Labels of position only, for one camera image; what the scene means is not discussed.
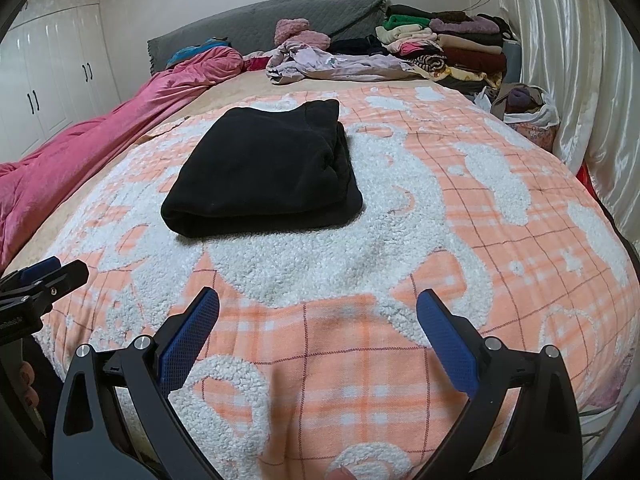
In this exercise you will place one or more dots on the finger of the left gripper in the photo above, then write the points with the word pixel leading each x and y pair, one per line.
pixel 32 273
pixel 50 288

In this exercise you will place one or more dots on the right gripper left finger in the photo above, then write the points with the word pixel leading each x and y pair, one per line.
pixel 114 419

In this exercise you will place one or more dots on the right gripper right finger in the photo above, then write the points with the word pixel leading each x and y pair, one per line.
pixel 542 440

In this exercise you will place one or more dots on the black sweatshirt orange cuffs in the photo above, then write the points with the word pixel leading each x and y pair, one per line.
pixel 259 171

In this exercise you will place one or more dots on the bag of small clothes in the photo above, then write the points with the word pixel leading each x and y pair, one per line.
pixel 528 110

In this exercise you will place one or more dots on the stack of folded clothes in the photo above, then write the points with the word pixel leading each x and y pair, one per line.
pixel 466 52

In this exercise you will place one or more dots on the person's left hand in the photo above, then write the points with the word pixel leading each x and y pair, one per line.
pixel 27 378

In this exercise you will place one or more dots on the person's right hand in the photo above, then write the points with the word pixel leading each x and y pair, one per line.
pixel 340 473

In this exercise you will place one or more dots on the pink velvet duvet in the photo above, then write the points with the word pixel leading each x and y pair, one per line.
pixel 184 80

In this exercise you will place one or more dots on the white wardrobe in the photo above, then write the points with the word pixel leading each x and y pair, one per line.
pixel 55 72

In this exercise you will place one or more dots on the peach white plaid blanket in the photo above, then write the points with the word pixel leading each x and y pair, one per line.
pixel 317 361

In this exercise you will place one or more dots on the blue cloth on duvet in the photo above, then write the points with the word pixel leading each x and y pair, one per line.
pixel 189 52

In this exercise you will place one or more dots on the beige plush bed sheet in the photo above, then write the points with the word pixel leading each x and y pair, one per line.
pixel 215 95

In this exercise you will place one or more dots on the dark red garment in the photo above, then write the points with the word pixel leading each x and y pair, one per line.
pixel 256 64

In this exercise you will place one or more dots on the lilac crumpled garment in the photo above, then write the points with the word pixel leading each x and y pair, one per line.
pixel 294 61

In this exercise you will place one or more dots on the pink fluffy pillow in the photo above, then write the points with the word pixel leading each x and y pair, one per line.
pixel 298 30

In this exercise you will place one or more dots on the white satin curtain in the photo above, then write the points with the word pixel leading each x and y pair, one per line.
pixel 582 53

